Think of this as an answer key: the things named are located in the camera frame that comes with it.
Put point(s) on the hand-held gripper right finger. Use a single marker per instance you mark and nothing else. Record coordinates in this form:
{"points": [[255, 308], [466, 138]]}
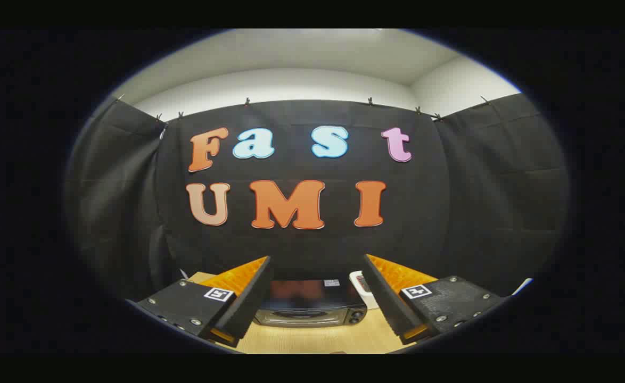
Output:
{"points": [[384, 298]]}

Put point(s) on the black toaster oven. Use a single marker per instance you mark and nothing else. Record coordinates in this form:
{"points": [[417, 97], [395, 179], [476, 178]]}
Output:
{"points": [[307, 300]]}

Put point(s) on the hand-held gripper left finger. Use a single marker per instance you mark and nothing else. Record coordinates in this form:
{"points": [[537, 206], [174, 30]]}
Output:
{"points": [[251, 298]]}

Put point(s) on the white kitchen appliance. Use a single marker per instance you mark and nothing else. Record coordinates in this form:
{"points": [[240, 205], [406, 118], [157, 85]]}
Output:
{"points": [[356, 278]]}

